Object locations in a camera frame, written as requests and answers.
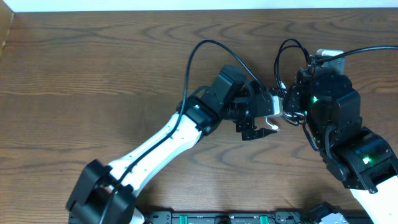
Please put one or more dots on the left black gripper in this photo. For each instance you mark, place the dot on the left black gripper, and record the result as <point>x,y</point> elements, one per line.
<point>246,125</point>

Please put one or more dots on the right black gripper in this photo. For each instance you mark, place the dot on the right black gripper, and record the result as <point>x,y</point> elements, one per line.
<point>292,101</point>

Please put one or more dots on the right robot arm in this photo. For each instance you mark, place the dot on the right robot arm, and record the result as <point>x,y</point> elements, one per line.
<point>360,159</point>

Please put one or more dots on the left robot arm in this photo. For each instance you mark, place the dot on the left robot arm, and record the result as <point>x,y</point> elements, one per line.
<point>107,194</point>

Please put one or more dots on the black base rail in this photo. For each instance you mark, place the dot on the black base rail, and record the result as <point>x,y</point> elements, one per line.
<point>167,217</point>

